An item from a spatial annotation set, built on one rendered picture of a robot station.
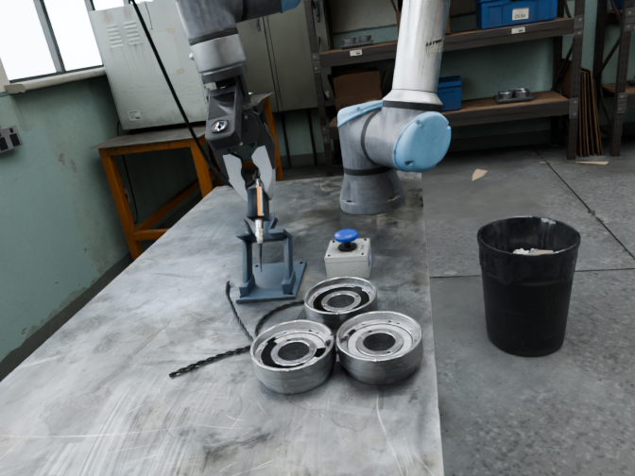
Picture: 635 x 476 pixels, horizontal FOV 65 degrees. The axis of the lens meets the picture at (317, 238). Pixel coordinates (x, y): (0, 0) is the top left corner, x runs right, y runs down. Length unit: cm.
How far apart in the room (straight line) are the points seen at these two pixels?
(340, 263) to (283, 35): 370
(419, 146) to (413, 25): 22
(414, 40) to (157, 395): 73
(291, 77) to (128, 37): 182
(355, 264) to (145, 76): 228
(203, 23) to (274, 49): 368
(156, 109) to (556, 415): 237
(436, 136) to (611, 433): 111
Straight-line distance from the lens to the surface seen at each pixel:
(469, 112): 404
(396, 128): 97
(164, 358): 75
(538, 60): 468
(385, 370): 60
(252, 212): 80
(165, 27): 287
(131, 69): 299
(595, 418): 181
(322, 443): 56
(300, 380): 60
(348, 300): 75
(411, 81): 99
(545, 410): 180
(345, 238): 82
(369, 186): 110
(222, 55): 78
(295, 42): 441
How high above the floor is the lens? 119
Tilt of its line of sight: 23 degrees down
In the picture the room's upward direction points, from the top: 9 degrees counter-clockwise
